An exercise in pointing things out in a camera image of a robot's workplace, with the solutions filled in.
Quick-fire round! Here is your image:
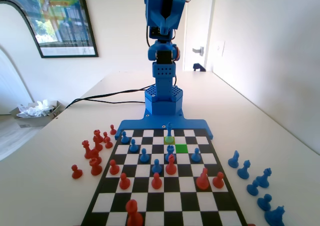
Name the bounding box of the black table cable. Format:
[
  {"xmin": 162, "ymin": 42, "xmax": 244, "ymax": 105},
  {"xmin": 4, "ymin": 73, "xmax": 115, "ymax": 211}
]
[
  {"xmin": 65, "ymin": 84, "xmax": 157, "ymax": 109},
  {"xmin": 74, "ymin": 98, "xmax": 146, "ymax": 104}
]

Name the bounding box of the black framed map poster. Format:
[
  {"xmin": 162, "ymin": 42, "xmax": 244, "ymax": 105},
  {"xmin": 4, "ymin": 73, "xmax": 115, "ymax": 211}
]
[{"xmin": 0, "ymin": 0, "xmax": 99, "ymax": 59}]

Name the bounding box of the white arched furniture panel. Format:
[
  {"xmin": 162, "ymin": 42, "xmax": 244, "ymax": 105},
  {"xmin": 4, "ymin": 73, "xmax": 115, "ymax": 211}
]
[{"xmin": 0, "ymin": 0, "xmax": 35, "ymax": 115}]

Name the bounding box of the blue chess bishop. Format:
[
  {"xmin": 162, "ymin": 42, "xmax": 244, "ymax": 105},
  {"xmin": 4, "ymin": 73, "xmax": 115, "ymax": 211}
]
[{"xmin": 236, "ymin": 159, "xmax": 251, "ymax": 180}]

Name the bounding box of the blue chess queen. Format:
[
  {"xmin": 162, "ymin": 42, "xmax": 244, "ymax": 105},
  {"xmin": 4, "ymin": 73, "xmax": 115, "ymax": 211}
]
[{"xmin": 255, "ymin": 167, "xmax": 273, "ymax": 188}]

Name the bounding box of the black and white chessboard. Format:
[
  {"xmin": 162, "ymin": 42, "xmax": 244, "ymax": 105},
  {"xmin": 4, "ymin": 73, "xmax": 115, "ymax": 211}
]
[{"xmin": 80, "ymin": 128, "xmax": 248, "ymax": 226}]

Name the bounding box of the red chess rook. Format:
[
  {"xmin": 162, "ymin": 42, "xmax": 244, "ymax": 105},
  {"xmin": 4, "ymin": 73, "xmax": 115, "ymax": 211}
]
[
  {"xmin": 93, "ymin": 129, "xmax": 104, "ymax": 144},
  {"xmin": 89, "ymin": 157, "xmax": 103, "ymax": 176}
]

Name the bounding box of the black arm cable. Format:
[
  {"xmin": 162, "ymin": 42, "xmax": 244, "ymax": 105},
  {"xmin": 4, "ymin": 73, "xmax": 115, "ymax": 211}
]
[{"xmin": 145, "ymin": 25, "xmax": 152, "ymax": 48}]

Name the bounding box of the grey cardboard box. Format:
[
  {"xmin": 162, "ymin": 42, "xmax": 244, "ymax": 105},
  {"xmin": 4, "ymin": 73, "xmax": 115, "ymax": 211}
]
[{"xmin": 9, "ymin": 100, "xmax": 66, "ymax": 128}]

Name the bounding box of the red chess queen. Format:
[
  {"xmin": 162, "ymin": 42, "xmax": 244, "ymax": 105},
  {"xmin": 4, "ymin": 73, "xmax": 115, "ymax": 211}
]
[{"xmin": 81, "ymin": 140, "xmax": 94, "ymax": 159}]

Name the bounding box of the blue chess pawn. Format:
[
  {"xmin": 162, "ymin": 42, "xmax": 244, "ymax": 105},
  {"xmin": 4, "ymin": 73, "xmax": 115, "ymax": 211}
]
[
  {"xmin": 151, "ymin": 158, "xmax": 163, "ymax": 174},
  {"xmin": 128, "ymin": 138, "xmax": 140, "ymax": 153},
  {"xmin": 120, "ymin": 130, "xmax": 130, "ymax": 145},
  {"xmin": 190, "ymin": 148, "xmax": 202, "ymax": 163},
  {"xmin": 138, "ymin": 148, "xmax": 150, "ymax": 163},
  {"xmin": 246, "ymin": 179, "xmax": 261, "ymax": 196},
  {"xmin": 256, "ymin": 193, "xmax": 273, "ymax": 211}
]

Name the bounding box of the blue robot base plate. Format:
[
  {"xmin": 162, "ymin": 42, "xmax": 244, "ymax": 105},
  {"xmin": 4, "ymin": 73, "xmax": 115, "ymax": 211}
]
[{"xmin": 114, "ymin": 107, "xmax": 215, "ymax": 140}]

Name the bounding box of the blue chess king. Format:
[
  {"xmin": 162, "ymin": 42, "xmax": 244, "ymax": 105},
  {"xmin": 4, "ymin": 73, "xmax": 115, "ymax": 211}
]
[{"xmin": 164, "ymin": 122, "xmax": 175, "ymax": 144}]

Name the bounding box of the white wall switch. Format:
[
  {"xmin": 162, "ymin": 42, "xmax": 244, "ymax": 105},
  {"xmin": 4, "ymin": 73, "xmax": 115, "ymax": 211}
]
[{"xmin": 216, "ymin": 40, "xmax": 226, "ymax": 59}]

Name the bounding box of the crumpled white packing paper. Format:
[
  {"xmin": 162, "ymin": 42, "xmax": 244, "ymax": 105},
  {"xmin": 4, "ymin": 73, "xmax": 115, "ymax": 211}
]
[{"xmin": 16, "ymin": 99, "xmax": 57, "ymax": 118}]

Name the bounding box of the blue chess knight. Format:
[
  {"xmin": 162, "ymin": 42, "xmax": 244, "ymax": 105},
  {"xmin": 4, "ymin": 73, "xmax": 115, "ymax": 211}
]
[{"xmin": 227, "ymin": 150, "xmax": 241, "ymax": 169}]

